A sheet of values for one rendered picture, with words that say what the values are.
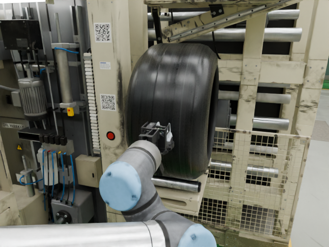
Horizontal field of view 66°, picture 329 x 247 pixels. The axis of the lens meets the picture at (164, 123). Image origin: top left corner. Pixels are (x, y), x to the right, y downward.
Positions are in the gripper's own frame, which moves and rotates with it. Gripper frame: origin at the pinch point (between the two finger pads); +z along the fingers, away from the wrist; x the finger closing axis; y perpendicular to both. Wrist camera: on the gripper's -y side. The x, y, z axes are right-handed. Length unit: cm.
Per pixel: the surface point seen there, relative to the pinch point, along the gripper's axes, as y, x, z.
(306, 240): -119, -84, 102
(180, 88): 14.5, -3.4, 5.6
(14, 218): -41, 63, -10
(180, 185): -28.5, -2.2, 13.7
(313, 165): -120, -118, 235
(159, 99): 11.0, 3.4, 3.6
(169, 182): -27.9, 2.8, 14.0
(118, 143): -16.5, 29.4, 21.5
